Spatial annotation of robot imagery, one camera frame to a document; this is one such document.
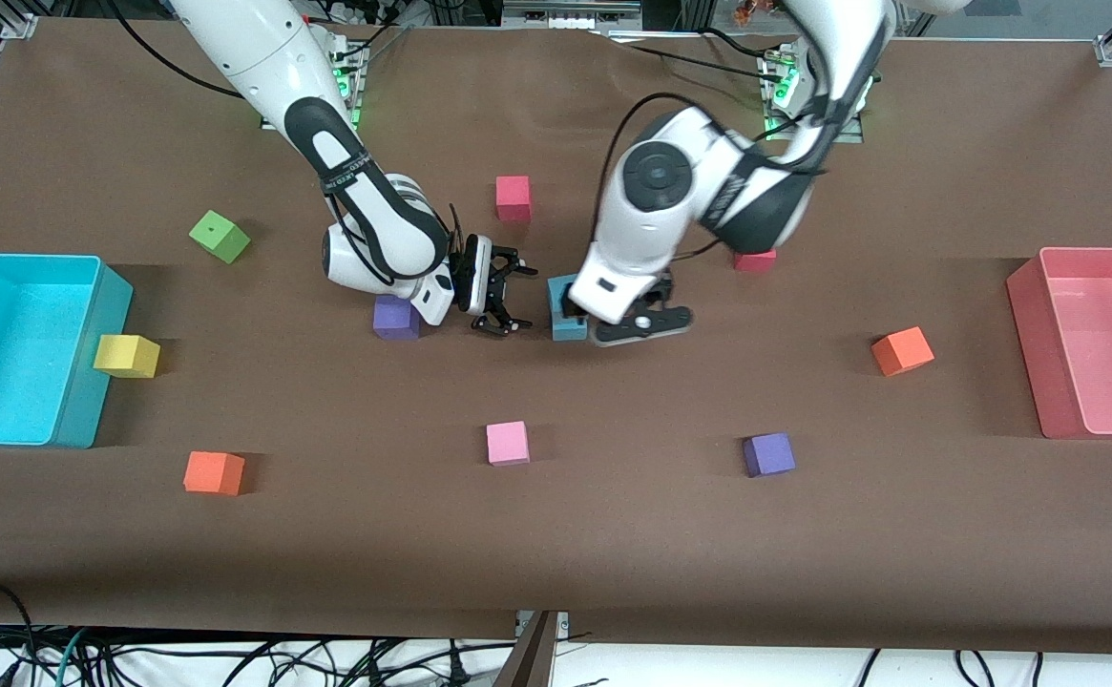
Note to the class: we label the orange foam block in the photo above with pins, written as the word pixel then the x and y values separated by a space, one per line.
pixel 214 474
pixel 902 351

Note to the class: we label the pink foam block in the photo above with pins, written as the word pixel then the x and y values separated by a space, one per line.
pixel 508 444

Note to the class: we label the pink plastic bin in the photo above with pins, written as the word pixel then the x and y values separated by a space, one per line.
pixel 1100 353

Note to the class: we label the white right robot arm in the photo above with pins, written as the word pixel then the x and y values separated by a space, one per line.
pixel 250 48

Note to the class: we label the dark metal strut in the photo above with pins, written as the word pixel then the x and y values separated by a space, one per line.
pixel 527 663

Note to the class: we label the brown table cover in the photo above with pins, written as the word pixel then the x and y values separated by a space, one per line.
pixel 556 553

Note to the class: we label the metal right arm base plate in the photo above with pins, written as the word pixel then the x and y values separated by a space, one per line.
pixel 360 91

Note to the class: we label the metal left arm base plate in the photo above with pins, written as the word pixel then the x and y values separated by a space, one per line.
pixel 849 138

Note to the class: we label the red foam block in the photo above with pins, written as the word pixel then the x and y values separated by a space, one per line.
pixel 756 262
pixel 514 197

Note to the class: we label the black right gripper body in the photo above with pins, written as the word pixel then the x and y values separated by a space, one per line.
pixel 497 286

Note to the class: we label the purple foam block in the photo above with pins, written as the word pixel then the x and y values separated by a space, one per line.
pixel 769 455
pixel 391 322

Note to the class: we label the cyan plastic bin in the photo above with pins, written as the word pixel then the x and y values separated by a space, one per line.
pixel 11 353

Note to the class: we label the yellow foam block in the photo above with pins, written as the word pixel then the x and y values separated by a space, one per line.
pixel 126 355

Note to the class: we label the metal corner bracket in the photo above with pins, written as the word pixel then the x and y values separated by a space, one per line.
pixel 21 26

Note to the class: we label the green foam block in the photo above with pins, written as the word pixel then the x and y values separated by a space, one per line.
pixel 221 239

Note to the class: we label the grey power strip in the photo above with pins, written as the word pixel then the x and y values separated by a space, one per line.
pixel 565 17

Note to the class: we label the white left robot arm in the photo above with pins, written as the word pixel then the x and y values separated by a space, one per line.
pixel 651 219

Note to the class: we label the metal table edge bracket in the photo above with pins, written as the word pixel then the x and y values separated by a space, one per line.
pixel 560 622

